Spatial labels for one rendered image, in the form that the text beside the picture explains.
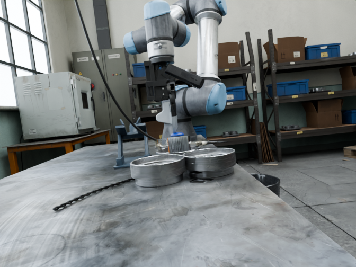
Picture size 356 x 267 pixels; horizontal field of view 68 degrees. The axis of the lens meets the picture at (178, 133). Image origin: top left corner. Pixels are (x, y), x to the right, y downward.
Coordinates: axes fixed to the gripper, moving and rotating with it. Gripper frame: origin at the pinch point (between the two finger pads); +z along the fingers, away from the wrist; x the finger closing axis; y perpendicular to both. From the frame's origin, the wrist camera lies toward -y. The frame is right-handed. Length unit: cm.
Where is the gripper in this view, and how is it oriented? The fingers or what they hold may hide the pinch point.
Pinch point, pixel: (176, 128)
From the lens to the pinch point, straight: 76.5
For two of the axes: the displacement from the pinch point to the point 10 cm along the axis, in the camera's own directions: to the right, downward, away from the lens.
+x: 0.2, 0.8, -10.0
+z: 1.0, 9.9, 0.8
